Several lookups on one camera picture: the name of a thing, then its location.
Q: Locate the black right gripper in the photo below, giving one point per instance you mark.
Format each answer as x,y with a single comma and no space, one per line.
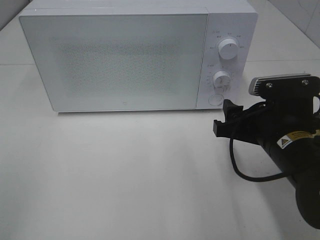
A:
268,121

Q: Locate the round white door button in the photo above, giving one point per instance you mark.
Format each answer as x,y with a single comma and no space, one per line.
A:
216,99

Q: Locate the white microwave oven body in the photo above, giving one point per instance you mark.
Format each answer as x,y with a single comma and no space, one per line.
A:
225,18

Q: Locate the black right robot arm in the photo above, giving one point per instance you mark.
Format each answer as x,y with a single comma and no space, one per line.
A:
299,162

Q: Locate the upper white power knob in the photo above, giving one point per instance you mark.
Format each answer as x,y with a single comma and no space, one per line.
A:
228,48

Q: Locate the lower white timer knob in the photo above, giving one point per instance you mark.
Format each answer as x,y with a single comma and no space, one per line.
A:
221,79

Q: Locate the white microwave door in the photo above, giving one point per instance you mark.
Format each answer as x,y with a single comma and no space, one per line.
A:
94,63

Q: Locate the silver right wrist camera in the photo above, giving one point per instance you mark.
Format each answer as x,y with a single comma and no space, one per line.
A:
285,87

